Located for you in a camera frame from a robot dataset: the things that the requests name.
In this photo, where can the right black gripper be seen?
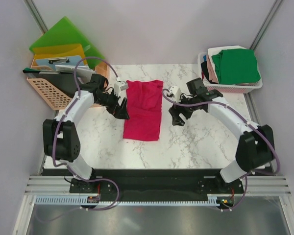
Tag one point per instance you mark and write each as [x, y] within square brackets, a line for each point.
[176, 119]

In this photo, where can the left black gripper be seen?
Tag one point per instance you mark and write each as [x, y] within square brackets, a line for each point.
[119, 111]

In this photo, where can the pink red t shirt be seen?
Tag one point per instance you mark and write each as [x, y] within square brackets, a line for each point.
[144, 105]

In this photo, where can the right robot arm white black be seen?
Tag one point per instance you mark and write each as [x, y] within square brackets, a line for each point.
[255, 142]

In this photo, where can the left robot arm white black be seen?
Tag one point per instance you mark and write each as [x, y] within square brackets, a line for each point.
[60, 137]

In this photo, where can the white plastic laundry basket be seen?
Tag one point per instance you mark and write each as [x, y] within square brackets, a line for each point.
[241, 89]

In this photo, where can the white paper documents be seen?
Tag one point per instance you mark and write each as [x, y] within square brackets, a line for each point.
[81, 71]

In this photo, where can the beige t shirt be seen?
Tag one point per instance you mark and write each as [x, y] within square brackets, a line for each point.
[212, 77]

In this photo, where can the black t shirt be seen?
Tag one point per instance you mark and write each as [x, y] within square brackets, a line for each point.
[205, 71]

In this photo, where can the black folder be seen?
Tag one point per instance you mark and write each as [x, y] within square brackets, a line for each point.
[63, 81]

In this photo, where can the peach perforated file organizer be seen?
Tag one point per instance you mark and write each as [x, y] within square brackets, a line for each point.
[56, 99]

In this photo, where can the blue clipboard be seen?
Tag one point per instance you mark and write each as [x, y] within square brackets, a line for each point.
[66, 60]

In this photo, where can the white t shirt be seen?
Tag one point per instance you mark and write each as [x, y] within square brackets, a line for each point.
[213, 64]

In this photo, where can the green t shirt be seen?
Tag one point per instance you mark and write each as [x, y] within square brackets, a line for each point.
[236, 66]

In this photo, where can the yellow plastic folder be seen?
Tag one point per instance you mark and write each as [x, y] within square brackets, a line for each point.
[57, 51]

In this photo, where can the green plastic folder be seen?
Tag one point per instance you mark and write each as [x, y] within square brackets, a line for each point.
[64, 32]

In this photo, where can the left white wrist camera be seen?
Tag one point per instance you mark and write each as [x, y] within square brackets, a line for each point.
[119, 87]

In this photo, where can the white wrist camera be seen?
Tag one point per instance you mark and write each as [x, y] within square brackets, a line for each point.
[174, 93]
[119, 87]

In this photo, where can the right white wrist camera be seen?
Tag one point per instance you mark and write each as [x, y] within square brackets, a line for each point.
[174, 93]

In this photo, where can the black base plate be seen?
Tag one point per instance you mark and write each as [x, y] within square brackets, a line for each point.
[156, 185]

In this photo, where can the white slotted cable duct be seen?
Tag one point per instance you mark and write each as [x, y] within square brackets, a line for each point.
[87, 201]

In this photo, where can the aluminium frame rail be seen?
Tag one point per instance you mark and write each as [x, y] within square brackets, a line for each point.
[256, 186]

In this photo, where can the left aluminium corner post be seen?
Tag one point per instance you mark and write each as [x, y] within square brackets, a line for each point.
[33, 9]

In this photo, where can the aluminium corner post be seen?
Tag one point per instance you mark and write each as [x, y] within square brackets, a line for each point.
[266, 23]
[33, 9]

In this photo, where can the right aluminium corner post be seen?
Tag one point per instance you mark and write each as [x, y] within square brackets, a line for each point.
[266, 23]

